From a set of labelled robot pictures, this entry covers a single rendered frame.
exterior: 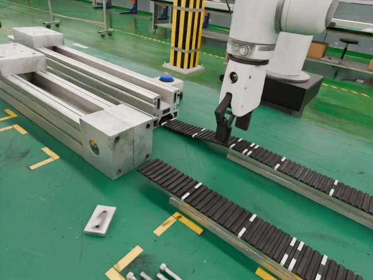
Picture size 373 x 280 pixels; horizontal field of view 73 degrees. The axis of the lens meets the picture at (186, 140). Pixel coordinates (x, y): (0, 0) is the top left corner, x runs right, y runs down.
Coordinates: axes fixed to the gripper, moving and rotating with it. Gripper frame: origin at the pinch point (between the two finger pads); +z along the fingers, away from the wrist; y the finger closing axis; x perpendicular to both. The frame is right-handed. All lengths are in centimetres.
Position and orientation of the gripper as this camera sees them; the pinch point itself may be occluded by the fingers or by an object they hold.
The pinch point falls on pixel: (232, 130)
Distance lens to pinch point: 55.7
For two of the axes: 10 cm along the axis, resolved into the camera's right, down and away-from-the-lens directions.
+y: 6.2, -3.5, 7.0
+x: -7.8, -3.9, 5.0
